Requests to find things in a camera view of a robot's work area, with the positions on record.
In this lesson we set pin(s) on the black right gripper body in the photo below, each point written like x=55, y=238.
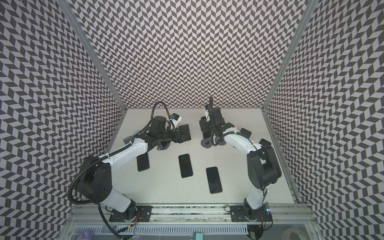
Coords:
x=205, y=128

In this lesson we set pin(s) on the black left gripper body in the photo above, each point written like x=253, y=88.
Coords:
x=174, y=137

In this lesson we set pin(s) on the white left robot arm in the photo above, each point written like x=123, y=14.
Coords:
x=94, y=182

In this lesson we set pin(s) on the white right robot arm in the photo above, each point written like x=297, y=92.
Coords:
x=262, y=164

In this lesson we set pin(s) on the purple round stand purple phone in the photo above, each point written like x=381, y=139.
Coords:
x=206, y=143

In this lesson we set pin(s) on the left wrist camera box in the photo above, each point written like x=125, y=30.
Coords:
x=175, y=120

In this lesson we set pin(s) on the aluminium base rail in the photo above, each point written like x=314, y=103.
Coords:
x=184, y=220

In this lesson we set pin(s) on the aluminium corner post right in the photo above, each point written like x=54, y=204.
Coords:
x=309, y=11

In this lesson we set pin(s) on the aluminium corner post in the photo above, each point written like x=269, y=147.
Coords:
x=309, y=11
x=84, y=40

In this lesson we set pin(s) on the aluminium corner post left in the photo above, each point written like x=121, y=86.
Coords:
x=84, y=40

